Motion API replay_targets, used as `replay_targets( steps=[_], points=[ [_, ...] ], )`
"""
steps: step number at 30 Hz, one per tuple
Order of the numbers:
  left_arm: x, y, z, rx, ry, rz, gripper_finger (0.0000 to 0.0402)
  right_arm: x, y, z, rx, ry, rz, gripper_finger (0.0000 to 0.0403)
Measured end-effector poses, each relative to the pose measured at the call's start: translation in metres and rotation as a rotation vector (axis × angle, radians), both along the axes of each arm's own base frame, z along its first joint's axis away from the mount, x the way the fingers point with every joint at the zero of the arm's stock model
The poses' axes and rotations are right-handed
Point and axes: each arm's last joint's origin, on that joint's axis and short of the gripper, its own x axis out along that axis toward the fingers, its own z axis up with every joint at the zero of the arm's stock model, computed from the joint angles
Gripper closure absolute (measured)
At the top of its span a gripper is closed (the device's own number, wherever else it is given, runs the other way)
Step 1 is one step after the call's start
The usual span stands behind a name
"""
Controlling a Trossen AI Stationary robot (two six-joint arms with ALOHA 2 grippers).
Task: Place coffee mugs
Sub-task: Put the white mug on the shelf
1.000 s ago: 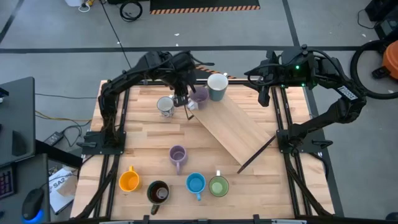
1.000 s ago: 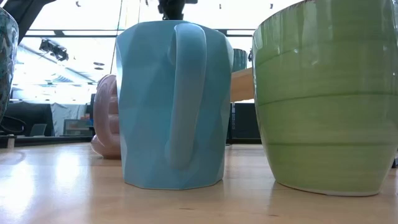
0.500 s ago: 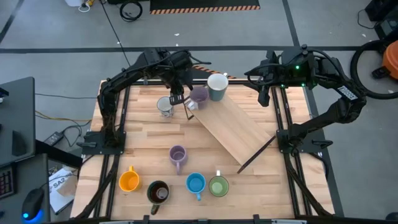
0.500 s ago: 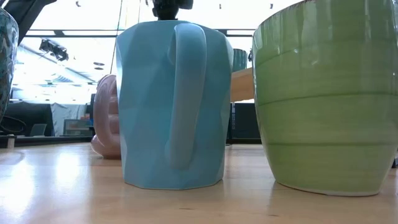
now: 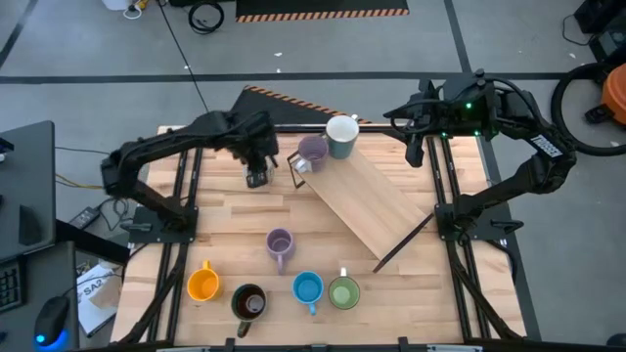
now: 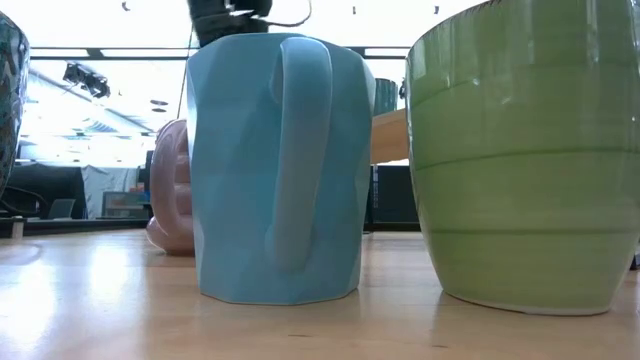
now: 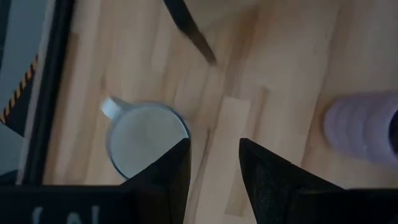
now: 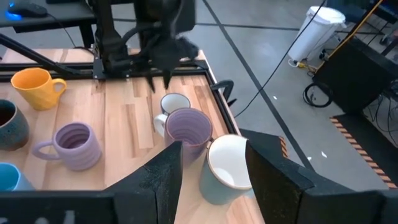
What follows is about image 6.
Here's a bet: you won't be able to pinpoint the green glazed mug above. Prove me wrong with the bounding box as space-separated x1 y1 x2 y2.
403 0 640 317

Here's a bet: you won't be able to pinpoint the teal mug white inside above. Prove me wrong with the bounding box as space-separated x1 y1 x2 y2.
373 77 400 117

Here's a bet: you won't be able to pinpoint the storage shelf with boxes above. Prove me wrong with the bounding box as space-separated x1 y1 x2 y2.
101 190 151 220

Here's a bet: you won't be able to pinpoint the pink lavender ribbed mug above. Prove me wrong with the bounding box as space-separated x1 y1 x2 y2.
145 118 196 257

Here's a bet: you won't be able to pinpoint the white sheet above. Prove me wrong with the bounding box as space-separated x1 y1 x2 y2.
80 164 142 220

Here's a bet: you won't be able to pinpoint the black ceiling light fixture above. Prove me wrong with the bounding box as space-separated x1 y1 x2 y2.
61 61 112 100

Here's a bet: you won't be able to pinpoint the wooden shelf rack black legs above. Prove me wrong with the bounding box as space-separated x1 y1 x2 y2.
370 108 640 272

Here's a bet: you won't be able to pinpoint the light blue faceted mug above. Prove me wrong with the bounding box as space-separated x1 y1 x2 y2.
185 32 377 306

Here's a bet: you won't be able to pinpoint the black curtain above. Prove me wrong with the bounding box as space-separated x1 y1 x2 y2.
0 162 88 221

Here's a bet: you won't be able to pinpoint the grey office chair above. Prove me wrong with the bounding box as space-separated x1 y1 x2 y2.
46 197 78 221

